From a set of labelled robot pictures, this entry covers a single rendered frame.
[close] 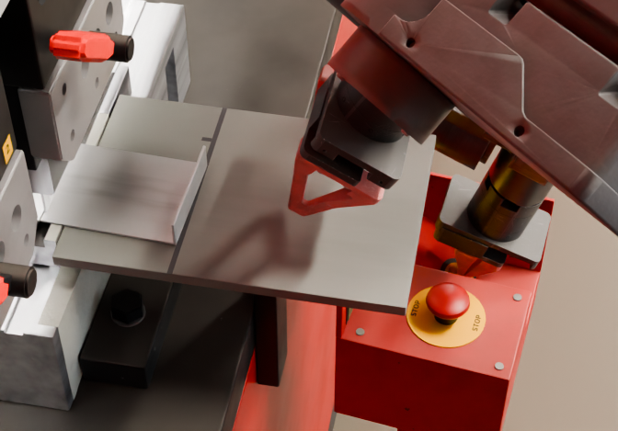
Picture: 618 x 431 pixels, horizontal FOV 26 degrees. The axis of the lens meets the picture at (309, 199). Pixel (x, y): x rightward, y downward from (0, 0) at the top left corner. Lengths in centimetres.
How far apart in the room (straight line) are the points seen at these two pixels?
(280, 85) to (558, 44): 95
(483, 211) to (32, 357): 44
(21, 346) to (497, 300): 46
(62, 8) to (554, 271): 155
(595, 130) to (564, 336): 189
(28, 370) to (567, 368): 130
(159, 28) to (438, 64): 86
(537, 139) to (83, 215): 70
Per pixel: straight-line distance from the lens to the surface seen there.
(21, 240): 85
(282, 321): 115
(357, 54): 41
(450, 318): 121
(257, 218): 101
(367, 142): 91
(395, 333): 122
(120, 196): 103
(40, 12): 84
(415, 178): 104
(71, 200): 104
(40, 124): 89
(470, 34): 38
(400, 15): 40
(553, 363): 220
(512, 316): 124
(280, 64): 133
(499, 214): 122
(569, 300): 228
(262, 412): 125
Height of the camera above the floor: 175
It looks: 47 degrees down
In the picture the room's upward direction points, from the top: straight up
